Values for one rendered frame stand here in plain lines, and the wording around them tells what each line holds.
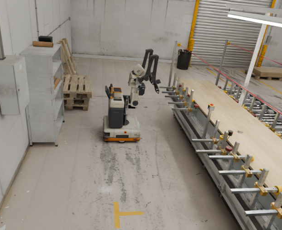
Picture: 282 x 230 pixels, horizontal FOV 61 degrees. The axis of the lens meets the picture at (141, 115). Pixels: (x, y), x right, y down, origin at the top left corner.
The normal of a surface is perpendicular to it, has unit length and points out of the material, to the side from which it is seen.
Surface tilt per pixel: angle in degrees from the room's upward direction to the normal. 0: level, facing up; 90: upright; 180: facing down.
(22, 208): 0
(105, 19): 90
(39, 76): 90
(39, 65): 90
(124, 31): 90
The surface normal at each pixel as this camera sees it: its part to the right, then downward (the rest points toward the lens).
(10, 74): 0.14, 0.45
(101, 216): 0.10, -0.89
